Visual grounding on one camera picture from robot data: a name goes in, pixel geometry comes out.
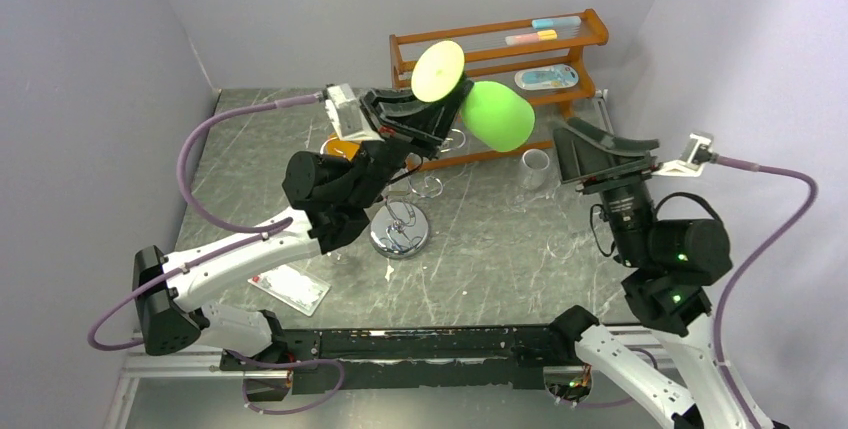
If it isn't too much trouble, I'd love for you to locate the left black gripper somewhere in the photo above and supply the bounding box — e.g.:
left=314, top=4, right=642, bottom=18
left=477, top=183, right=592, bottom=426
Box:
left=351, top=83, right=481, bottom=214

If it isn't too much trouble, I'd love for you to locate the clear wine glass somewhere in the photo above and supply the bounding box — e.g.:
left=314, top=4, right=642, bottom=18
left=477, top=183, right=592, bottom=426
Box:
left=327, top=250, right=355, bottom=265
left=519, top=149, right=551, bottom=191

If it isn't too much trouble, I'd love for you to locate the green plastic wine glass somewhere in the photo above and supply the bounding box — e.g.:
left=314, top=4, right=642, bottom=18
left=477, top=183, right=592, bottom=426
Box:
left=410, top=40, right=536, bottom=154

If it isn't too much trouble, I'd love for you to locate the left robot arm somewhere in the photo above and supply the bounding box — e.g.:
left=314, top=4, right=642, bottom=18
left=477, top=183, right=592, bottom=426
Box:
left=133, top=78, right=473, bottom=369

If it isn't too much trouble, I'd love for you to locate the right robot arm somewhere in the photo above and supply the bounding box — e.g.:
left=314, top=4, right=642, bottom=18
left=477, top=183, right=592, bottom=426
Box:
left=549, top=118, right=774, bottom=428

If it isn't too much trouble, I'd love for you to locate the orange plastic wine glass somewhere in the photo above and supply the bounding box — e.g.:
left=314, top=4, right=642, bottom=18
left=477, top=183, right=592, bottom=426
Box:
left=319, top=136, right=360, bottom=161

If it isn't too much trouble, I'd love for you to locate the chrome wine glass rack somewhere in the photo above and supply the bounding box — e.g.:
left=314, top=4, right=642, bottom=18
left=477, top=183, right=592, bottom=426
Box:
left=369, top=154, right=444, bottom=260

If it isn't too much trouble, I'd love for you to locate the white blue blister pack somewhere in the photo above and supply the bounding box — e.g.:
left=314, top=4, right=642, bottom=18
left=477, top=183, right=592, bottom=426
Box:
left=514, top=64, right=579, bottom=91

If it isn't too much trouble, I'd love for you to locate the orange wooden shelf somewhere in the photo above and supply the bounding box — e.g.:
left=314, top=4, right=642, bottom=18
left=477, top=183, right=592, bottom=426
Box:
left=388, top=8, right=609, bottom=174

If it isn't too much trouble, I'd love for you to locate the white packaged card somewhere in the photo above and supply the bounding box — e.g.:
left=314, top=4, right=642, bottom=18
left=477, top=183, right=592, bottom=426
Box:
left=248, top=265, right=331, bottom=317

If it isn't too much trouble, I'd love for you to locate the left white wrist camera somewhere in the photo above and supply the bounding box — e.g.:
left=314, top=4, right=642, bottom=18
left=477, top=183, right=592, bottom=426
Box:
left=324, top=83, right=368, bottom=141

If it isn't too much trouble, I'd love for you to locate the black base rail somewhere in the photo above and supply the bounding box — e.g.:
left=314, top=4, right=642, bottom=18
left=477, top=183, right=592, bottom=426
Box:
left=219, top=317, right=598, bottom=394

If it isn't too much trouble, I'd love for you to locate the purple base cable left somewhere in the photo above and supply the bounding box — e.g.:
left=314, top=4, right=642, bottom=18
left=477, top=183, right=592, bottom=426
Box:
left=241, top=356, right=346, bottom=416

